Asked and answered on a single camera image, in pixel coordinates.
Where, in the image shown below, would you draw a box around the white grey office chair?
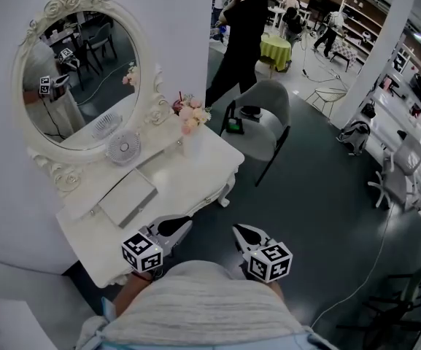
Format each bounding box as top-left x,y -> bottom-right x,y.
367,147 -> 419,213

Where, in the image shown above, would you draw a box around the pink flowers in white vase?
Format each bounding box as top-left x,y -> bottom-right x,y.
173,93 -> 213,160

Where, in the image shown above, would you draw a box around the dark drink cup with straw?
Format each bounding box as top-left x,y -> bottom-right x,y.
171,91 -> 186,116

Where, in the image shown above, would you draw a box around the long white shelf rack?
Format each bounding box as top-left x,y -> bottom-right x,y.
352,69 -> 421,211

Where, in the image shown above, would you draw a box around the person's left forearm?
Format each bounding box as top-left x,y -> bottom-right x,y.
112,272 -> 152,316

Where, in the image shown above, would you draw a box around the grey backpack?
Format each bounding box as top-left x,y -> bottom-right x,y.
337,120 -> 371,156

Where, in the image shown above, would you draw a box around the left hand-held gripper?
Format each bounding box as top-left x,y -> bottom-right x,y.
121,215 -> 193,273

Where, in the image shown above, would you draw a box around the white cabinet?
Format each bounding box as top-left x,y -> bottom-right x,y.
0,257 -> 94,350

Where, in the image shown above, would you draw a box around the black green device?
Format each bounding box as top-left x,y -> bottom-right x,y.
224,117 -> 246,135

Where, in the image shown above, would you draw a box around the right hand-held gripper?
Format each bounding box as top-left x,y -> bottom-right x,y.
231,223 -> 293,283

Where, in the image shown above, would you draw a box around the grey armchair with black legs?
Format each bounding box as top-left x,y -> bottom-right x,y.
219,79 -> 292,187

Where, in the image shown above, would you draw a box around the person's striped grey shirt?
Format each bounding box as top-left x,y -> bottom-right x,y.
74,260 -> 337,350

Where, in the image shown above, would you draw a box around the person's right forearm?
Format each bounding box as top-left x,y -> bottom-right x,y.
267,281 -> 287,303

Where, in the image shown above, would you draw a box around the black metal chair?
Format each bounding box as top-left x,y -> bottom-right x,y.
336,264 -> 421,342

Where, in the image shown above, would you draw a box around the small white desk fan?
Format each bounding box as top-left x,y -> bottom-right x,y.
106,128 -> 142,166

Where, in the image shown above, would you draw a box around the white wire chair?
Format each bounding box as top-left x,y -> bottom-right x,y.
306,85 -> 348,118

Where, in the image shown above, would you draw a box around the tall white shelf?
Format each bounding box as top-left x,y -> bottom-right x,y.
339,0 -> 382,56

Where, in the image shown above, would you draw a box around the white grey jewelry box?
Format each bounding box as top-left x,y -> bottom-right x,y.
97,168 -> 159,229

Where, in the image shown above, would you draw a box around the round table with green cloth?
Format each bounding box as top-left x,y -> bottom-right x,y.
259,36 -> 293,73

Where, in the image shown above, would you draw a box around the white dressing table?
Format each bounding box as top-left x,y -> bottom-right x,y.
55,122 -> 246,289

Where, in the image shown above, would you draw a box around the white floor cable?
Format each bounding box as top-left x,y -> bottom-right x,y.
310,202 -> 397,330

